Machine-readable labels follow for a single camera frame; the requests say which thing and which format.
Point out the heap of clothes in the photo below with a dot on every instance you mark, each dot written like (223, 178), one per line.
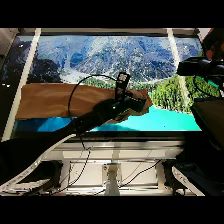
(215, 43)

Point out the silver frame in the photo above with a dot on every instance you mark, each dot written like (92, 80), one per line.
(111, 183)

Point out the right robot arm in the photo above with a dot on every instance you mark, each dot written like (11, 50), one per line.
(200, 66)

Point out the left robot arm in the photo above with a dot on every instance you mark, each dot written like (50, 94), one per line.
(96, 115)

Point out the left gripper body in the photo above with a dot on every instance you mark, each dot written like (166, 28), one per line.
(130, 106)

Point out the brown trousers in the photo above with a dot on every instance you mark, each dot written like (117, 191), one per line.
(50, 100)

